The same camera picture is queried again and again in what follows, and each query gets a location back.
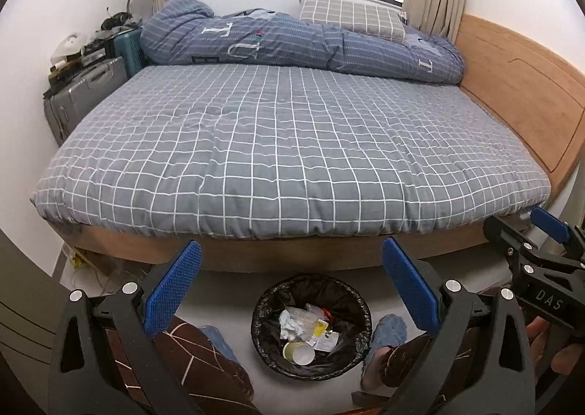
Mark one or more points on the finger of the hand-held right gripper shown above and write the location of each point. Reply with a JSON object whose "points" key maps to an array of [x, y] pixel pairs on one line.
{"points": [[550, 225], [509, 236]]}

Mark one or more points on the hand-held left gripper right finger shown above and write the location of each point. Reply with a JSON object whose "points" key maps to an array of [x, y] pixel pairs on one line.
{"points": [[409, 287]]}

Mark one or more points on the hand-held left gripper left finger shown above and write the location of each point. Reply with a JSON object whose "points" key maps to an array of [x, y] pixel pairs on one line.
{"points": [[176, 291]]}

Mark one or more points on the black bin liner bag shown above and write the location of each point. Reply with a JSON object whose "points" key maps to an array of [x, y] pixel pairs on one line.
{"points": [[315, 289]]}

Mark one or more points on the white packet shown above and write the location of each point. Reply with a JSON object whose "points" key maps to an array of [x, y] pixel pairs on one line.
{"points": [[328, 339]]}

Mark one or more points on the yellow wrapper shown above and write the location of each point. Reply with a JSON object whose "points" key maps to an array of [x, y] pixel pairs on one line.
{"points": [[321, 327]]}

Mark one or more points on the clear plastic wrapper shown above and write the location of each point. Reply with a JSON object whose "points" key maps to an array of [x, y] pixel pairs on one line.
{"points": [[313, 314]]}

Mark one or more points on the white tissue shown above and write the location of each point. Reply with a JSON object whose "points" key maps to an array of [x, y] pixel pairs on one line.
{"points": [[290, 323]]}

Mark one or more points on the yellow paper cup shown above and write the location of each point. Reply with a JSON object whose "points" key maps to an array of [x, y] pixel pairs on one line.
{"points": [[299, 353]]}

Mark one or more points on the black trash bin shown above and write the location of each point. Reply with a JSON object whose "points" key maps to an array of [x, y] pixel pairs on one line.
{"points": [[315, 376]]}

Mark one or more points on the person's right hand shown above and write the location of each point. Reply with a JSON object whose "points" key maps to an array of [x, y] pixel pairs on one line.
{"points": [[534, 329]]}

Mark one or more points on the person's left leg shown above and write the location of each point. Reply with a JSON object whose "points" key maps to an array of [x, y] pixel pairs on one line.
{"points": [[192, 351]]}

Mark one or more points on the small yellow object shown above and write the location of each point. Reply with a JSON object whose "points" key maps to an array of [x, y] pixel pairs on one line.
{"points": [[77, 261]]}

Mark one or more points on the dark wooden chair leg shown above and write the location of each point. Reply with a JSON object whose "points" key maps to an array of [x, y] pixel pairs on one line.
{"points": [[370, 399]]}

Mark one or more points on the bed with grey checked sheet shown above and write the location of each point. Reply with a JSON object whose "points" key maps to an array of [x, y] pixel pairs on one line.
{"points": [[516, 90]]}

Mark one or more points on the grey checked bedsheet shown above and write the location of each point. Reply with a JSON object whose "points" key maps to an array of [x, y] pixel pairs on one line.
{"points": [[274, 145]]}

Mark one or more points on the grey suitcase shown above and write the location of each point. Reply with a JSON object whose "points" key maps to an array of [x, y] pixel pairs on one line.
{"points": [[82, 95]]}

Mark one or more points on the teal suitcase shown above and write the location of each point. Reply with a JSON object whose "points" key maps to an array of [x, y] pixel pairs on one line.
{"points": [[128, 51]]}

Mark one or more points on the white round object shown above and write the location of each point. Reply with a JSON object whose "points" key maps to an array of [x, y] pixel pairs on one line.
{"points": [[71, 44]]}

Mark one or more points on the blue quilt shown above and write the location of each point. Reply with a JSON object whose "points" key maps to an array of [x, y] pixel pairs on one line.
{"points": [[274, 40]]}

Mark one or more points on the grey checked pillow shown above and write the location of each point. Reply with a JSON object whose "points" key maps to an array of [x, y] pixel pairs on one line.
{"points": [[352, 15]]}

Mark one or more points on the pile of dark items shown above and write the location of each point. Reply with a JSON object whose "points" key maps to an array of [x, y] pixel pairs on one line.
{"points": [[114, 22]]}

